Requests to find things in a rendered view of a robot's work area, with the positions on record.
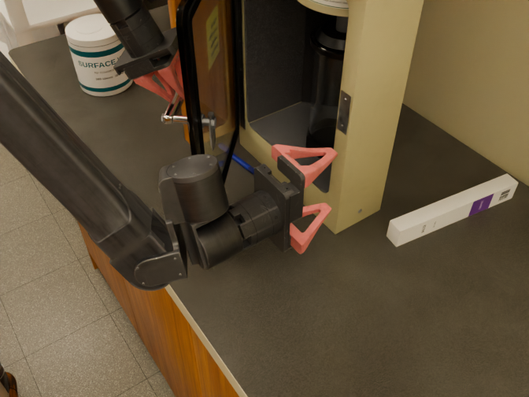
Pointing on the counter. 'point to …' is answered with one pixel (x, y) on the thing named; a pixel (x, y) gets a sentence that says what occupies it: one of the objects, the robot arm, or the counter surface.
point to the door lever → (174, 111)
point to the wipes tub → (96, 55)
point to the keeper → (344, 112)
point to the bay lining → (278, 54)
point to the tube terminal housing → (360, 109)
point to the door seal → (197, 79)
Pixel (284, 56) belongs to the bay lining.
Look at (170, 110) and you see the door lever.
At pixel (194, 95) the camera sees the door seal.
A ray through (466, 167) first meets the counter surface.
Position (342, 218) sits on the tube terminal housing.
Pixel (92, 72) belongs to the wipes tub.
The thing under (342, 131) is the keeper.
